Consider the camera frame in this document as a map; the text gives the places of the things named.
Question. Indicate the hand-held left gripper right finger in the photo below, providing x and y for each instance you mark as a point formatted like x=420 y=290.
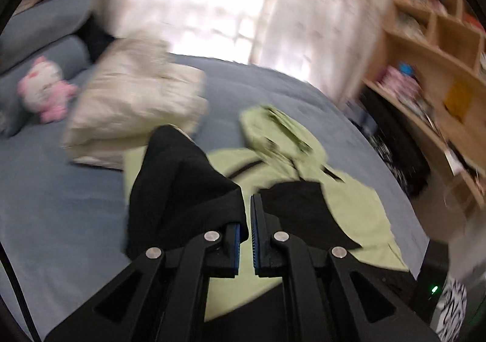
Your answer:
x=255 y=237

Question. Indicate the black bag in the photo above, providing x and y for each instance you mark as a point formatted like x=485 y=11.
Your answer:
x=408 y=159

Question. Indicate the pink and white plush toy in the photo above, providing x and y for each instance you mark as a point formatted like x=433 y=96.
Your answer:
x=41 y=87

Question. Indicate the green and black jacket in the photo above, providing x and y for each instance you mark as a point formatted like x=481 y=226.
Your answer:
x=353 y=209

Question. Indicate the bed with blue sheet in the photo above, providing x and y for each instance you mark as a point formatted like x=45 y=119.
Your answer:
x=64 y=197

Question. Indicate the yellow paper sheet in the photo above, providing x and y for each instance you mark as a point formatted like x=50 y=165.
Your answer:
x=458 y=101

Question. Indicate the beige quilt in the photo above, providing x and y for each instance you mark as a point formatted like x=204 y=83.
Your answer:
x=129 y=106

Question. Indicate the black and white patterned cloth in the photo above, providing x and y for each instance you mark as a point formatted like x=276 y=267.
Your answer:
x=453 y=304

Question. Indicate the wooden bookshelf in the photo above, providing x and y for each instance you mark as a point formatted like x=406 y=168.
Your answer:
x=452 y=68

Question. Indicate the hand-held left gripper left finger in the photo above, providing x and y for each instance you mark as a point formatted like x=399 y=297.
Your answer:
x=235 y=248

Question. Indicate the pink boxes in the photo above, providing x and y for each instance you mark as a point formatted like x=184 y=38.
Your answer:
x=400 y=85

